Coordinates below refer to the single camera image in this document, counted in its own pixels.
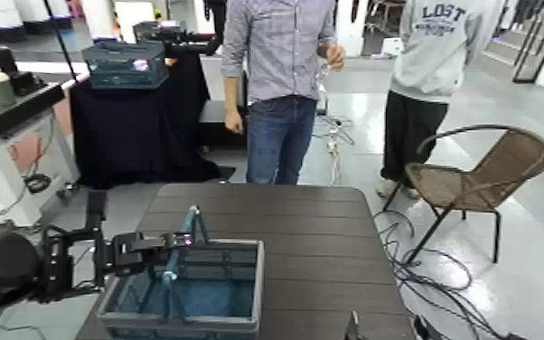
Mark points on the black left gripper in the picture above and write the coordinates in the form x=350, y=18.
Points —
x=113, y=254

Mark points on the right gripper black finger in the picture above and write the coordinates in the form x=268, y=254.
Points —
x=426, y=330
x=352, y=330

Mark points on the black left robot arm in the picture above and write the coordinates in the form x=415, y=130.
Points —
x=1, y=270

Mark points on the black slender robot arm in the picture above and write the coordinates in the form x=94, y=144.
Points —
x=186, y=40

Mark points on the teal crate with pink sticker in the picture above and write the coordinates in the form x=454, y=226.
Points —
x=120, y=66

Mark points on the checked shirt man right hand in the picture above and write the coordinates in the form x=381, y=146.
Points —
x=234, y=122

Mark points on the checked shirt man left hand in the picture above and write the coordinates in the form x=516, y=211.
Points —
x=336, y=57

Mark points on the black cloth draped table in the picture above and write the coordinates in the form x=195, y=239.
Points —
x=134, y=133

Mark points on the brown wicker metal chair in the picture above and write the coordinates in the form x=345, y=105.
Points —
x=481, y=185

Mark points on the white cart with black top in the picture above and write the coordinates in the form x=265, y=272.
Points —
x=16, y=156

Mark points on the man in checked shirt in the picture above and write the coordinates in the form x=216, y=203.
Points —
x=276, y=61

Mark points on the thin black pole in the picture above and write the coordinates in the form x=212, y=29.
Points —
x=61, y=40

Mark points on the white standing board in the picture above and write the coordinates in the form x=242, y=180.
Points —
x=132, y=16

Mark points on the person in grey hoodie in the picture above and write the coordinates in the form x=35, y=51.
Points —
x=424, y=71

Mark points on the small white box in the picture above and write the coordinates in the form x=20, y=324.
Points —
x=391, y=46

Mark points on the white square pillar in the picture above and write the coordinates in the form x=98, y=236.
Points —
x=350, y=26

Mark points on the aluminium profile post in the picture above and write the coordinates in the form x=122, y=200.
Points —
x=322, y=102

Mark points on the black metal frame rack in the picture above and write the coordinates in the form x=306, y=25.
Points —
x=537, y=42

